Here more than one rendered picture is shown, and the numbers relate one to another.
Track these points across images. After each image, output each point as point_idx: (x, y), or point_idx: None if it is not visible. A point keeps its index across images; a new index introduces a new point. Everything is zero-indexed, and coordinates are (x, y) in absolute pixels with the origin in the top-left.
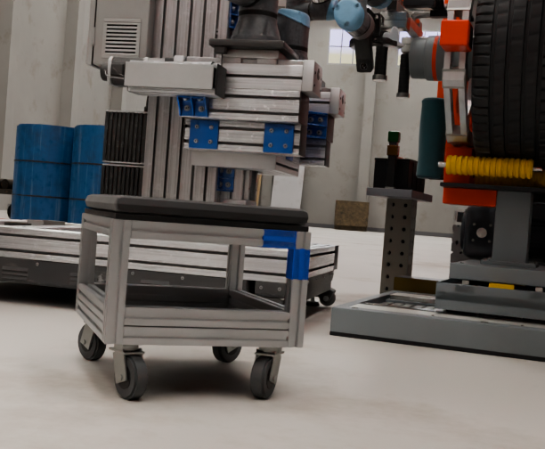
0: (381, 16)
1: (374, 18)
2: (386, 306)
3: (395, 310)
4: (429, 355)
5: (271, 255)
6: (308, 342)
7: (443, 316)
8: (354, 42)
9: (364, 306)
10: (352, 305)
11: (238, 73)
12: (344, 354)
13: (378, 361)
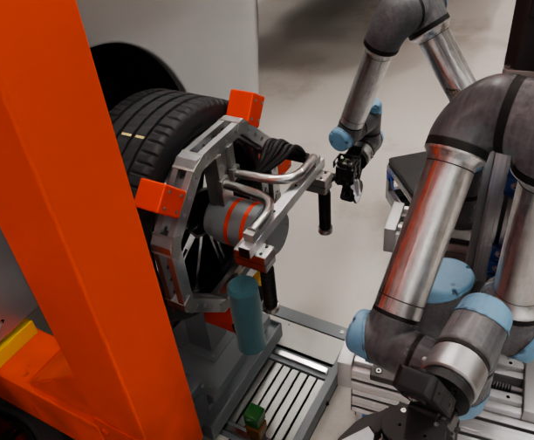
0: (337, 157)
1: (344, 157)
2: (312, 355)
3: (310, 339)
4: (305, 298)
5: None
6: None
7: (282, 323)
8: (360, 175)
9: (331, 352)
10: (340, 350)
11: None
12: (356, 288)
13: (340, 277)
